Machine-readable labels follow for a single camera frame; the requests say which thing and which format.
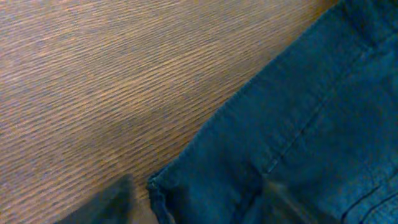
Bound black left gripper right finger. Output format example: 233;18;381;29
262;180;311;224

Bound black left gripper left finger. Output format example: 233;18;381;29
56;175;133;224

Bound navy blue shorts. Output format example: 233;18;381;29
147;0;397;223

